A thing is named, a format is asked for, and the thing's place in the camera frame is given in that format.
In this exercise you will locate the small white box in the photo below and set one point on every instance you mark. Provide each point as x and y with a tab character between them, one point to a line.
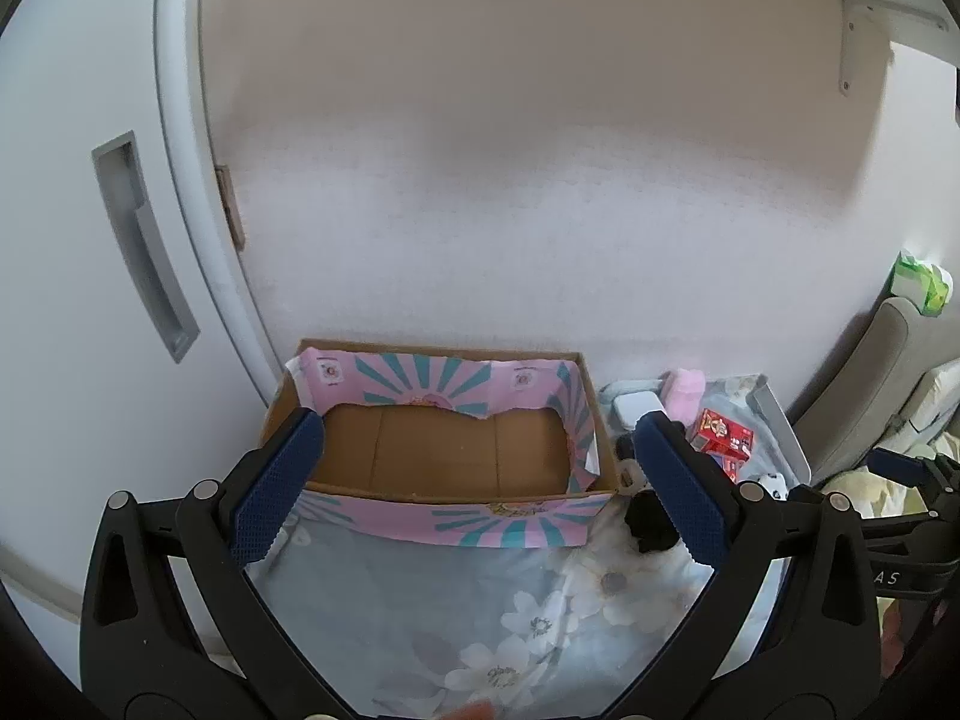
634	406

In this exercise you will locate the pink fluffy pad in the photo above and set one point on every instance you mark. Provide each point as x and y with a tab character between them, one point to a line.
686	390

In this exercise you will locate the cardboard box with pink lining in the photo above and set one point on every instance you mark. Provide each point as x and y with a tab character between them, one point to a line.
439	450

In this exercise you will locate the beige chair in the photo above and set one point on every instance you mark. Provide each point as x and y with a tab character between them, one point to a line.
862	390

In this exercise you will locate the small white object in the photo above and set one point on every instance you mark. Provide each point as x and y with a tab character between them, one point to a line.
631	474

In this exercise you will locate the red printed box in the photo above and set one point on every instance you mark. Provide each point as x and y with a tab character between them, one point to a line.
720	433

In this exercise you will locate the black soft object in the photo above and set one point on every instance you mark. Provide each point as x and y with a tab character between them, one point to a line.
651	525

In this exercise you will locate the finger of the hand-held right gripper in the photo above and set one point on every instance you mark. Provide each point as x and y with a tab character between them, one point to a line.
904	465

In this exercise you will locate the panda plush toy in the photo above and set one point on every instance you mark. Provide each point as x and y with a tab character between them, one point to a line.
769	484

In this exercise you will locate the cream cushion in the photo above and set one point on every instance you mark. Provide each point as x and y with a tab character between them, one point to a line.
934	394

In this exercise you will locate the floral grey bedsheet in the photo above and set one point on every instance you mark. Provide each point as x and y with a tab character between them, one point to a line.
420	615

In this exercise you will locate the white plastic tray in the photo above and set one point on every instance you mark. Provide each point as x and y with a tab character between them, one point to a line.
784	427

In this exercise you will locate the white wardrobe door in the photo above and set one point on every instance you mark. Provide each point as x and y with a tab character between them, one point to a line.
67	315

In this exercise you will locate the pale yellow quilt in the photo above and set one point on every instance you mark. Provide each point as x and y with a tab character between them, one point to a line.
851	491

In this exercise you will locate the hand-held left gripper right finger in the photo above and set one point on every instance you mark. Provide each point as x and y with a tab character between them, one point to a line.
679	499

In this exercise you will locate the small wooden wall block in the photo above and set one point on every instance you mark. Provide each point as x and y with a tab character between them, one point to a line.
231	202

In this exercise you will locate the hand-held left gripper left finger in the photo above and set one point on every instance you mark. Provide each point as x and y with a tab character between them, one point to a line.
281	484

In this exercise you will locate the green tissue pack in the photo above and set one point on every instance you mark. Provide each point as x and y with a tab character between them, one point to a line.
919	281

